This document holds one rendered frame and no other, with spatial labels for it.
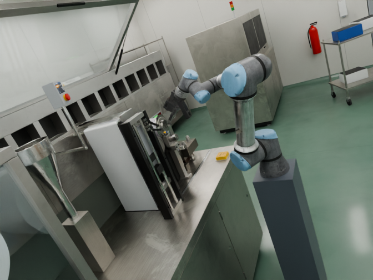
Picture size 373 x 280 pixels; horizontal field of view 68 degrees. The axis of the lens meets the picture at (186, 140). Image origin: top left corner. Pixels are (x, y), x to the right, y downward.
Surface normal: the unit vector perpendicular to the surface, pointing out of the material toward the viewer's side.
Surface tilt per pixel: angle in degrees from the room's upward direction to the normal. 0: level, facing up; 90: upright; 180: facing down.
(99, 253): 90
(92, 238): 90
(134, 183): 90
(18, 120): 90
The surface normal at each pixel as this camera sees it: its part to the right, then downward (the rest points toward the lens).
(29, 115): 0.86, -0.16
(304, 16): -0.38, 0.46
